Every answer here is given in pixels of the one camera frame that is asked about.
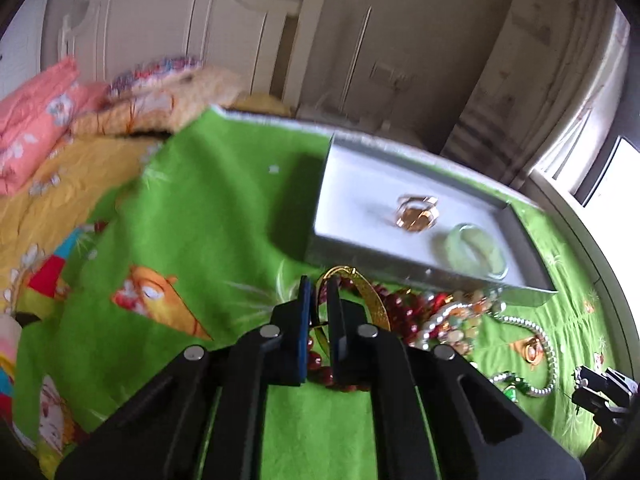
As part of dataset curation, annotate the slim desk lamp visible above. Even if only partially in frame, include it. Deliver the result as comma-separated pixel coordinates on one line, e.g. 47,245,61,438
342,6,373,106

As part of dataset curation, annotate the red bead bracelet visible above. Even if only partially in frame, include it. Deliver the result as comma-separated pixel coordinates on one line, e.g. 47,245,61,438
306,284,436,393

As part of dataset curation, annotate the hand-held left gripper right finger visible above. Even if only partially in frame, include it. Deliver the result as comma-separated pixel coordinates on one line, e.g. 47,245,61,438
326,277,586,480

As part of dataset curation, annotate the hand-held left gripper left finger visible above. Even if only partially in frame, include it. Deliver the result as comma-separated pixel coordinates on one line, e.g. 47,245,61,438
55,276,315,480

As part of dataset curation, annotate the green printed cloth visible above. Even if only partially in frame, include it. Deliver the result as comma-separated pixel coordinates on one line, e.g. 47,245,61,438
15,106,626,480

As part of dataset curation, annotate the printed curtain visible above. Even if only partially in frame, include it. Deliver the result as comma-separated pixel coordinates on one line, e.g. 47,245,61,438
440,0,631,186

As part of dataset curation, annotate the grey jewelry box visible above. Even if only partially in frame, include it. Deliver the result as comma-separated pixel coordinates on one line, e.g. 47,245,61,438
305,132,560,308

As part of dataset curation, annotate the multicolour bead bracelet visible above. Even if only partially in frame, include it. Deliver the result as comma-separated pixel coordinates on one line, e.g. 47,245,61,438
440,290,507,356

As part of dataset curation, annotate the window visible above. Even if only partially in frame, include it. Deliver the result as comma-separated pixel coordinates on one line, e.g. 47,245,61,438
552,135,640,211

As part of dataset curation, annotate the embroidered pillow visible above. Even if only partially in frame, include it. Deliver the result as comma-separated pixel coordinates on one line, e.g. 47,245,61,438
107,55,203,93

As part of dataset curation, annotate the pale green jade bangle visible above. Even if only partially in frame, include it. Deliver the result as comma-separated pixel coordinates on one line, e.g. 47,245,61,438
446,223,511,281

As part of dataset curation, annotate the pink floral quilt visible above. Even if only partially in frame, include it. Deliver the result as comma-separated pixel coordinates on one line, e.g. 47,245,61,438
0,57,108,196

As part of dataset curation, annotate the gold bangle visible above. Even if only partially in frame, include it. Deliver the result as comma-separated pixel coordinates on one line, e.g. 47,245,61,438
310,266,392,352

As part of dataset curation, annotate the pearl necklace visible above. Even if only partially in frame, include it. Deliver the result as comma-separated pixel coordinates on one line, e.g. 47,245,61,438
412,300,560,398

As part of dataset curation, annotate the white wardrobe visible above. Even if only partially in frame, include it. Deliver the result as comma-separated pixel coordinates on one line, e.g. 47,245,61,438
0,0,63,98

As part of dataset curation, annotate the white bed headboard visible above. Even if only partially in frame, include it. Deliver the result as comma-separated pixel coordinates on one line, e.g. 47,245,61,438
57,0,328,107

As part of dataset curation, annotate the yellow checkered pillow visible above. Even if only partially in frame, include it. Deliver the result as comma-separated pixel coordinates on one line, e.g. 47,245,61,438
70,65,246,136

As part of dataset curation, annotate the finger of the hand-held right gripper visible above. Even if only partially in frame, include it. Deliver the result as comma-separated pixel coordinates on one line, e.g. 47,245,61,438
575,366,640,397
571,385,632,433

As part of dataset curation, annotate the yellow printed bedsheet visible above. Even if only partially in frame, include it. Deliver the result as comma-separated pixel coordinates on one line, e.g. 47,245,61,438
0,132,171,480

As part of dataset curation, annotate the wall socket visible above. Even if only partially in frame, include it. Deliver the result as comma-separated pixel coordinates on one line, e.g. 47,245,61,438
372,62,416,84

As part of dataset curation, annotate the gold ring with amber stone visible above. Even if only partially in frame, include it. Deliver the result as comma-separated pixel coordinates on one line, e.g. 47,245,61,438
395,194,442,235

